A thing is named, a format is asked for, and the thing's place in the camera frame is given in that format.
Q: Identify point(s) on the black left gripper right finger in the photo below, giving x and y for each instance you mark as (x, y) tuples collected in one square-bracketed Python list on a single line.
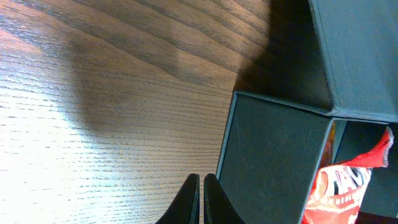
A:
[(217, 207)]

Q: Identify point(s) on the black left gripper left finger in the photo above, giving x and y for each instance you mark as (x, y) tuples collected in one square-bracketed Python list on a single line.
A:
[(185, 208)]

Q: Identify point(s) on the black box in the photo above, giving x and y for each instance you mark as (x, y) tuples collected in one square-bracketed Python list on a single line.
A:
[(325, 61)]

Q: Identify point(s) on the red candy bag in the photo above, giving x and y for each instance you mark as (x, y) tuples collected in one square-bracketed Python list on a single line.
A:
[(339, 189)]

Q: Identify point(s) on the yellow snack bag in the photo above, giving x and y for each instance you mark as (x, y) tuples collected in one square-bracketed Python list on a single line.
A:
[(327, 155)]

